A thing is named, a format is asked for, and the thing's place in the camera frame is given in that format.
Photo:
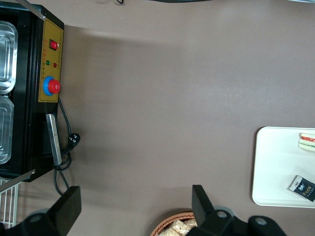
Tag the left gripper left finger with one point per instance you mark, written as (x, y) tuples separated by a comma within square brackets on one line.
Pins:
[(64, 211)]

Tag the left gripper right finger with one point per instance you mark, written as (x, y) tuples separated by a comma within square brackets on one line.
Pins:
[(204, 209)]

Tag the triangular sandwich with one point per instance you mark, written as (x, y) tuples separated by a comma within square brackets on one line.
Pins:
[(307, 142)]

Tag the beige plastic serving tray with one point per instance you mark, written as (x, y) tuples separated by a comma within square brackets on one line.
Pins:
[(275, 167)]

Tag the wrapped rice cracker packet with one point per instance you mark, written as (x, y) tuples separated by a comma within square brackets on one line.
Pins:
[(190, 223), (168, 232), (180, 226)]

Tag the round wicker basket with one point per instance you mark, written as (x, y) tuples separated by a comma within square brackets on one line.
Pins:
[(160, 221)]

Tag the silver metal bar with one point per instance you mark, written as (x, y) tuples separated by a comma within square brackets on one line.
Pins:
[(54, 140)]

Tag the small black carton box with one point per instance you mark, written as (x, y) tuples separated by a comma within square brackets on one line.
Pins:
[(304, 188)]

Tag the stainless steel food container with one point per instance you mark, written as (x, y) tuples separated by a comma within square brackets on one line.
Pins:
[(7, 56), (5, 127)]

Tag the black machine with yellow panel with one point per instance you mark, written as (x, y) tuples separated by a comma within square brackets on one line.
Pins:
[(29, 98)]

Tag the red emergency stop button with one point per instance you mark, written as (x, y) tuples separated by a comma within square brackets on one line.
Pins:
[(53, 86)]

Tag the red rocker switch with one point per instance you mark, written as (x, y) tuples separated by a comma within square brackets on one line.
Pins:
[(53, 45)]

